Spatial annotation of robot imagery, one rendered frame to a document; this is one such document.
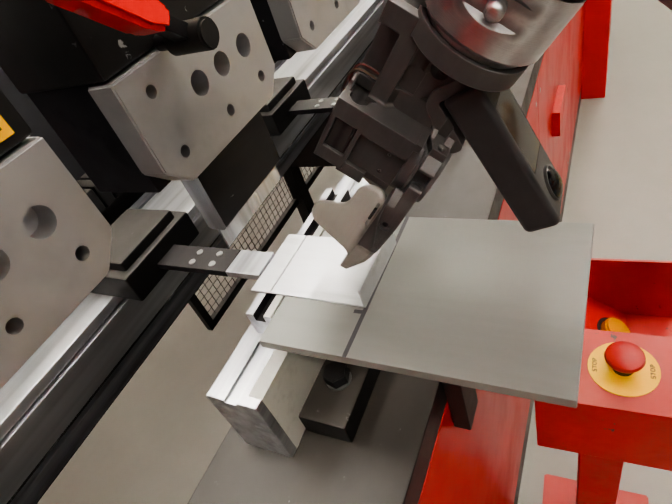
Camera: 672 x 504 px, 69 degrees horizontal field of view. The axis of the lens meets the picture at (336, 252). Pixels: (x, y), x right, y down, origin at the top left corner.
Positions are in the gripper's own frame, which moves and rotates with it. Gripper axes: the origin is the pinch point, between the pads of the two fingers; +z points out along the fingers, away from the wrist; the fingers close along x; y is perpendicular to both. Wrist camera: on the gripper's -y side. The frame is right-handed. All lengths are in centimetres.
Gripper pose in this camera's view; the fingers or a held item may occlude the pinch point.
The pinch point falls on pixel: (369, 237)
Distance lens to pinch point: 43.7
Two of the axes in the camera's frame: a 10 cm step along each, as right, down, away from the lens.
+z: -3.4, 5.1, 7.9
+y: -8.6, -5.1, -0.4
